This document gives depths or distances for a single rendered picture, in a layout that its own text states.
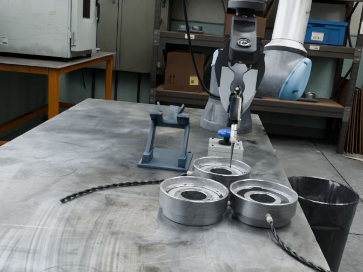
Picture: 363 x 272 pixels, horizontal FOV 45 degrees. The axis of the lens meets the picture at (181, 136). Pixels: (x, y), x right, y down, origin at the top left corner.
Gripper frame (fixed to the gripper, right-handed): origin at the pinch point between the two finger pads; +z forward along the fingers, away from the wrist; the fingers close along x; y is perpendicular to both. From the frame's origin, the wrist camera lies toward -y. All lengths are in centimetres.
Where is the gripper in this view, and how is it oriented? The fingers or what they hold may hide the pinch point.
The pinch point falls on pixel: (235, 107)
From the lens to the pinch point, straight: 85.9
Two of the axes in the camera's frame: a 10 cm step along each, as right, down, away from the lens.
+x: -9.9, -1.1, 1.0
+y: 1.2, -2.4, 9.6
